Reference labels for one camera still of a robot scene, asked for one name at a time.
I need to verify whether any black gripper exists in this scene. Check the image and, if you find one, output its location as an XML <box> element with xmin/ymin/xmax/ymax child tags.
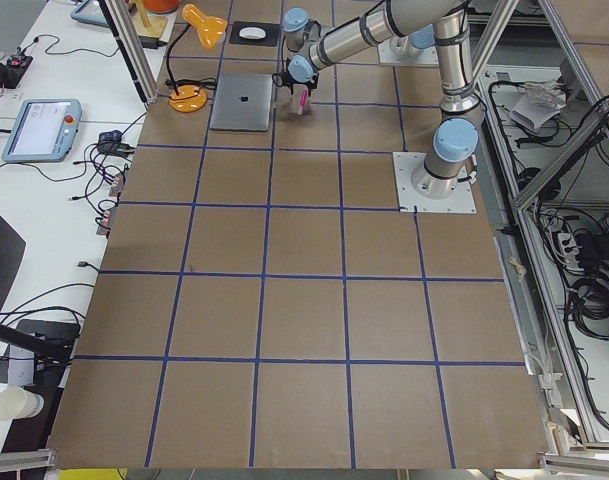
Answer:
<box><xmin>272</xmin><ymin>71</ymin><xmax>318</xmax><ymax>95</ymax></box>

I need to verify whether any pink pen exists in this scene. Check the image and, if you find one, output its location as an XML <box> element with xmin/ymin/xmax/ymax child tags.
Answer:
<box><xmin>297</xmin><ymin>90</ymin><xmax>308</xmax><ymax>115</ymax></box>

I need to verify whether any black mousepad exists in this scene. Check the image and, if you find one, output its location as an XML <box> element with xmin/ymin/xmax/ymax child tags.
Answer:
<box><xmin>229</xmin><ymin>21</ymin><xmax>280</xmax><ymax>47</ymax></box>

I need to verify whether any white computer mouse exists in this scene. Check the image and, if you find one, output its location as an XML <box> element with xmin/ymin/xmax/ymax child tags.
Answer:
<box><xmin>239</xmin><ymin>26</ymin><xmax>267</xmax><ymax>41</ymax></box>

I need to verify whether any silver laptop notebook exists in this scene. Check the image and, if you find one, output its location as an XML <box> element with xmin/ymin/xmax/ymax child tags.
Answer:
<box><xmin>210</xmin><ymin>72</ymin><xmax>273</xmax><ymax>132</ymax></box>

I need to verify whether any orange desk lamp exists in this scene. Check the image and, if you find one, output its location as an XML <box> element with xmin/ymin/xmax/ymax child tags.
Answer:
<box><xmin>165</xmin><ymin>3</ymin><xmax>228</xmax><ymax>113</ymax></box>

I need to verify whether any wooden stand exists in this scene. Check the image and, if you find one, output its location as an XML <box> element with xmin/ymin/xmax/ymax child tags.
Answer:
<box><xmin>132</xmin><ymin>0</ymin><xmax>168</xmax><ymax>39</ymax></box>

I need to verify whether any teach pendant tablet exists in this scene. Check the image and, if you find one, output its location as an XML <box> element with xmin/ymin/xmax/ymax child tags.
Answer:
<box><xmin>1</xmin><ymin>99</ymin><xmax>82</xmax><ymax>163</ymax></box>

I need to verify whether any white paper cup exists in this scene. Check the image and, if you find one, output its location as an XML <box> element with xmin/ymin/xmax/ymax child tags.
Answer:
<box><xmin>0</xmin><ymin>386</ymin><xmax>45</xmax><ymax>421</ymax></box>

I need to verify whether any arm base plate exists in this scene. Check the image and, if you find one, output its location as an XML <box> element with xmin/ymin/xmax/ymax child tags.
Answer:
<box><xmin>378</xmin><ymin>37</ymin><xmax>438</xmax><ymax>68</ymax></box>
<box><xmin>392</xmin><ymin>152</ymin><xmax>477</xmax><ymax>214</ymax></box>

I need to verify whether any aluminium frame post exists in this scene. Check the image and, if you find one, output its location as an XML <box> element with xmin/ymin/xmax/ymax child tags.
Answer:
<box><xmin>99</xmin><ymin>0</ymin><xmax>158</xmax><ymax>105</ymax></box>

